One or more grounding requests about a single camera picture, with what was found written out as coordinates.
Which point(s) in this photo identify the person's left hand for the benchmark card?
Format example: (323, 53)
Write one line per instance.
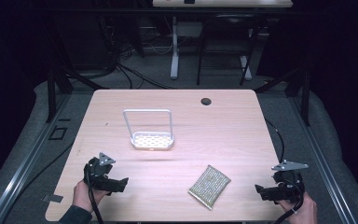
(82, 196)

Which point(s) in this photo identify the person's right hand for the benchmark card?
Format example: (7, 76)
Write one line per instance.
(304, 213)

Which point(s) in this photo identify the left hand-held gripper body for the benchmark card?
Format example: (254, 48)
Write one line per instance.
(98, 170)

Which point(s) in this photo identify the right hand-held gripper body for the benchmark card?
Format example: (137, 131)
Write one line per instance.
(289, 182)

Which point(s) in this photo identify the short black tape strip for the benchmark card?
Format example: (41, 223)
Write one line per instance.
(64, 119)

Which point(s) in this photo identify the grey tape strip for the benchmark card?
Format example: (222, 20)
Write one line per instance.
(53, 198)

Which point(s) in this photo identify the black metal stand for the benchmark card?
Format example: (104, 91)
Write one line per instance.
(51, 93)
(305, 93)

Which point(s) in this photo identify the black chair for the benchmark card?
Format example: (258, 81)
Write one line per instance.
(227, 18)

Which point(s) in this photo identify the black tape square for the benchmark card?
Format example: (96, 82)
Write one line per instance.
(50, 133)

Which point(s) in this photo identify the aluminium floor rail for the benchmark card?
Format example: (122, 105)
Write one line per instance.
(28, 158)
(323, 158)

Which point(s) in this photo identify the green yellow scouring sponge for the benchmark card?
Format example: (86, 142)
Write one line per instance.
(209, 187)

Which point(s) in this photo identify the white desk leg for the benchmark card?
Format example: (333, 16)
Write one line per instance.
(246, 67)
(174, 49)

